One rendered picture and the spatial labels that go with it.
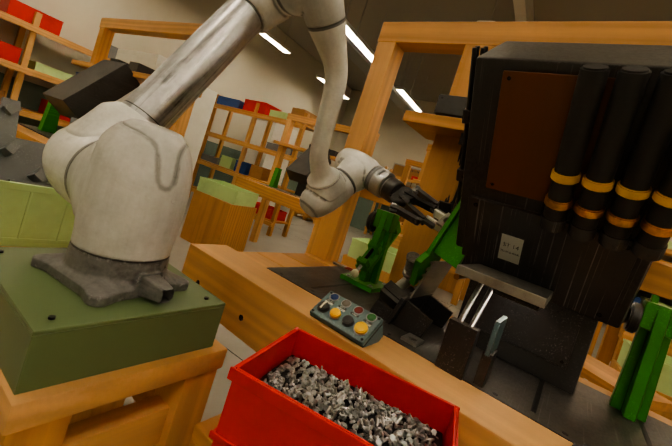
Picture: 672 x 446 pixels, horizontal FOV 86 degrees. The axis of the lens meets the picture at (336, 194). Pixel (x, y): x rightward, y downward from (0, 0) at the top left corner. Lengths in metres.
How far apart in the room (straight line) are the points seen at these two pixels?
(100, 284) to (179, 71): 0.47
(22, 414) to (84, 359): 0.08
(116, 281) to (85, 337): 0.10
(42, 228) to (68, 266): 0.57
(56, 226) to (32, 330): 0.72
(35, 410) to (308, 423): 0.33
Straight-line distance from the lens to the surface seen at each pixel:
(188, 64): 0.90
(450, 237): 0.97
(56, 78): 7.01
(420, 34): 1.64
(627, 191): 0.74
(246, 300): 1.00
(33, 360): 0.60
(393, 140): 12.22
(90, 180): 0.68
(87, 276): 0.68
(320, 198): 1.08
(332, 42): 0.98
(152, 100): 0.87
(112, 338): 0.63
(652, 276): 1.39
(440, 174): 1.38
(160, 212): 0.65
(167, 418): 0.80
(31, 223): 1.27
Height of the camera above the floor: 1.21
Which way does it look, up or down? 2 degrees down
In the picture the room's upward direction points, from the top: 18 degrees clockwise
